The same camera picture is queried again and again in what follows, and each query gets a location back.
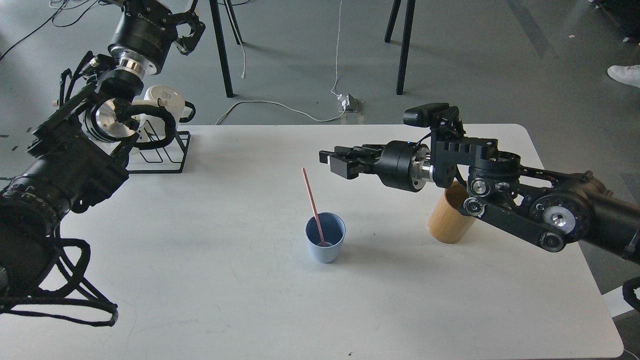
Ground white mug on rack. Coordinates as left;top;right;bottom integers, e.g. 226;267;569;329
132;85;196;125

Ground black table leg right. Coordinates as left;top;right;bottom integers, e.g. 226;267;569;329
384;0;416;96

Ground blue cup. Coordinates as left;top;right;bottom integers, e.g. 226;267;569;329
304;212;346;264

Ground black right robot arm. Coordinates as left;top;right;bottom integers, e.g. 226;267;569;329
318;102;640;264

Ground black cables on floor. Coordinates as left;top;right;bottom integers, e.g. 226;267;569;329
0;0;126;65

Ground black table leg left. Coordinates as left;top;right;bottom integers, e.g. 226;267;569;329
208;0;243;98

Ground black wire cup rack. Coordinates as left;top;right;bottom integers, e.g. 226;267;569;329
126;105;191;174

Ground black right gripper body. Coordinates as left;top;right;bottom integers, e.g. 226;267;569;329
374;140;432;192

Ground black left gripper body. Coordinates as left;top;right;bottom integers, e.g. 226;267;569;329
107;11;178;75

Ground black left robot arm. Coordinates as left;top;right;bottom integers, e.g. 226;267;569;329
0;0;205;327

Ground white cable on floor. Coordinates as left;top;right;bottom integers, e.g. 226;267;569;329
216;0;351;126

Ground black table leg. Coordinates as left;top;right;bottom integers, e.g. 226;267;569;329
384;0;416;96
208;0;243;98

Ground white power adapter on floor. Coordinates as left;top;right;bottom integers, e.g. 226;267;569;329
336;93;362;114

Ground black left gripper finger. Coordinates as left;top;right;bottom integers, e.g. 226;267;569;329
173;0;206;56
122;0;173;18

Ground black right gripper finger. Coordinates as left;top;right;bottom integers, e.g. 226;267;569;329
318;144;386;164
327;156;380;180

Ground bamboo cylindrical holder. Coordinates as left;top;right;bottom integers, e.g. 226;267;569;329
427;181;476;244

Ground white shoe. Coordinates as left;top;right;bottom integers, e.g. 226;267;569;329
606;64;640;88

